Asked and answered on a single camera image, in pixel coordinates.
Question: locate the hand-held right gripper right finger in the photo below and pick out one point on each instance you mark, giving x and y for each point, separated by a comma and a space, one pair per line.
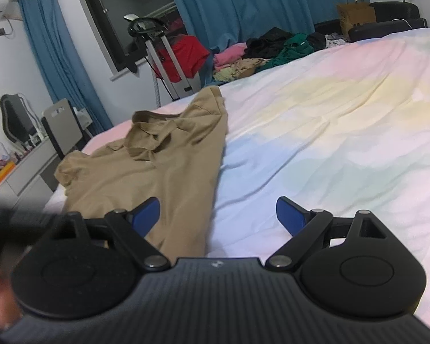
289, 215

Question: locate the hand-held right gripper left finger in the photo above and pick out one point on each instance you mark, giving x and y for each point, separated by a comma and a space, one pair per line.
147, 215

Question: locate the khaki polo shirt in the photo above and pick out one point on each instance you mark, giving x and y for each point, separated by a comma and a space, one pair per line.
157, 172

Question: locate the orange packet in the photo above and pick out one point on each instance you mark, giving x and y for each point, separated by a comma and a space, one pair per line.
3, 173

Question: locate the grey desk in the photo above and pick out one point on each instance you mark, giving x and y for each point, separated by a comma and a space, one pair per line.
28, 172

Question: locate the black framed vanity mirror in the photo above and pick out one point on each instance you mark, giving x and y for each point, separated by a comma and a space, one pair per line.
16, 122

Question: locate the grey chair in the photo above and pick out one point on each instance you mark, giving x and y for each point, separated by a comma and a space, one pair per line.
62, 125

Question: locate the beige crumpled garment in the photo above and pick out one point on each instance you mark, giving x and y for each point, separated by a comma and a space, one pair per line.
236, 70

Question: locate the green garment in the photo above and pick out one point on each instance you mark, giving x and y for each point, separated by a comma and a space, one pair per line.
294, 48

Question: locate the red garment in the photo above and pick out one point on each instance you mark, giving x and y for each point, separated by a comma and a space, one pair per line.
190, 53

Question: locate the garment steamer stand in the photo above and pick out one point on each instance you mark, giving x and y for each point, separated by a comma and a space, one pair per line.
165, 48

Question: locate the pink garment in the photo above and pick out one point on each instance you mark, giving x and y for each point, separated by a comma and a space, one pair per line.
229, 55

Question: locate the black garment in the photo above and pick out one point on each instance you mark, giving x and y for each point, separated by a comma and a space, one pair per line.
268, 43

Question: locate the small dark garment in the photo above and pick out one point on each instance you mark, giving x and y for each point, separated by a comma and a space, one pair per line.
317, 40

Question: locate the white patterned cloth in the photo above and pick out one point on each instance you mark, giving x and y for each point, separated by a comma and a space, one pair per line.
336, 41

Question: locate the blue curtain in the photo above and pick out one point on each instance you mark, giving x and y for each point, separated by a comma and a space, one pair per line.
57, 43
254, 3

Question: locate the black sofa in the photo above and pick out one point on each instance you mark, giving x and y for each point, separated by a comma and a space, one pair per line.
383, 28

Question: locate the brown paper bag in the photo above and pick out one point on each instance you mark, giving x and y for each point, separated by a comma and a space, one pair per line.
356, 16

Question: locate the dark window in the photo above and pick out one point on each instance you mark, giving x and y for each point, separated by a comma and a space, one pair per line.
118, 3

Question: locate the black wall switch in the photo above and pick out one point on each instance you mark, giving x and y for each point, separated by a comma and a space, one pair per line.
1, 31

